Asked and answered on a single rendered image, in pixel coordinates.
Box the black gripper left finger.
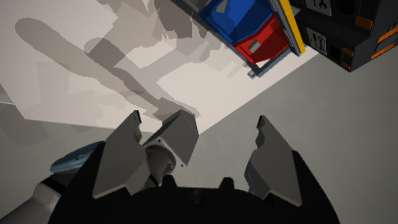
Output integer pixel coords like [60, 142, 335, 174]
[47, 110, 151, 224]

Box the yellow flat bar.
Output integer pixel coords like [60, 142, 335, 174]
[277, 0, 306, 54]

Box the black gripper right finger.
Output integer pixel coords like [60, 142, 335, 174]
[244, 115, 340, 224]

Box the red bin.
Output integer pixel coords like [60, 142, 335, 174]
[232, 13, 289, 64]

